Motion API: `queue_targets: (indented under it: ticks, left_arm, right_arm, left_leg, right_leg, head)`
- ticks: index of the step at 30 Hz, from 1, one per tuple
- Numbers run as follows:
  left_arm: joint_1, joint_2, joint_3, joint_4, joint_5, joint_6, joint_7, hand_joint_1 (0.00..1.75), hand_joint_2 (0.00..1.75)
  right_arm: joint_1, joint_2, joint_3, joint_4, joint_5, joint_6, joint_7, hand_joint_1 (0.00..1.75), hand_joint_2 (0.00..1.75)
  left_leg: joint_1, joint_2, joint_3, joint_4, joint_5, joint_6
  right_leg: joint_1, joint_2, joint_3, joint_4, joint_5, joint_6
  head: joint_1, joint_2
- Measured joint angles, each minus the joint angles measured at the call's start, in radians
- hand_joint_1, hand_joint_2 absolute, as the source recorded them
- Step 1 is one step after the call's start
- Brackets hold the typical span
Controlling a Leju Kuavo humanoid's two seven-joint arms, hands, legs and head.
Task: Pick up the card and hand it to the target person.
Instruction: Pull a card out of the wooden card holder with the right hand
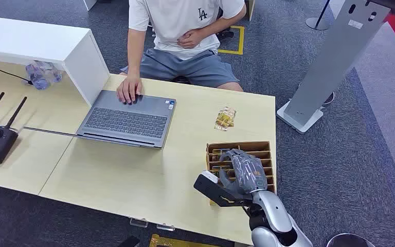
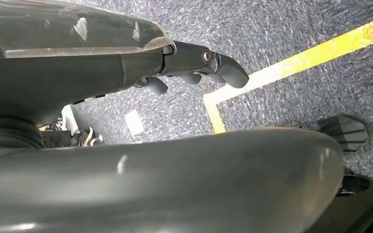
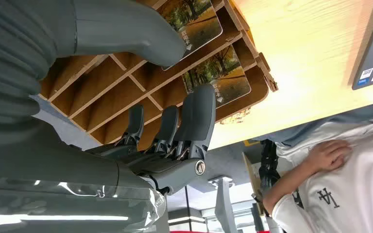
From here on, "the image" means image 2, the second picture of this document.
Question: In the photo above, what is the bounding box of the person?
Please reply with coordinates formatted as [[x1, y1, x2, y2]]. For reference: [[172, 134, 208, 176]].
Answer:
[[45, 105, 104, 148]]

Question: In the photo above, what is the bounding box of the black and white sneaker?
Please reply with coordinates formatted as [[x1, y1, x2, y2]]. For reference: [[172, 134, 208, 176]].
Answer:
[[46, 117, 64, 132], [71, 127, 104, 148]]

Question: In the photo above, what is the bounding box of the white floor sticker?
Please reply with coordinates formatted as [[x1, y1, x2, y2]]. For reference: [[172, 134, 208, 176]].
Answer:
[[124, 109, 145, 136]]

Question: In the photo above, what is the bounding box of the grey robot leg shell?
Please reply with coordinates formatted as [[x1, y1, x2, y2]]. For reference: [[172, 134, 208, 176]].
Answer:
[[0, 127, 345, 233]]

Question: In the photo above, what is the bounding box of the yellow floor tape line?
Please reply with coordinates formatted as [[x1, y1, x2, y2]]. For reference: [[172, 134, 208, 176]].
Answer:
[[203, 13, 373, 134]]

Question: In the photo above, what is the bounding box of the black ribbed robot foot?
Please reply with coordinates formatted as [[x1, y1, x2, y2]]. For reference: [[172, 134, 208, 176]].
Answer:
[[294, 115, 370, 154]]

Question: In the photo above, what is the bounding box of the black robot lower leg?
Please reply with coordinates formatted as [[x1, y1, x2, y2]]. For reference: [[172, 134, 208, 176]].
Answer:
[[305, 167, 373, 233]]

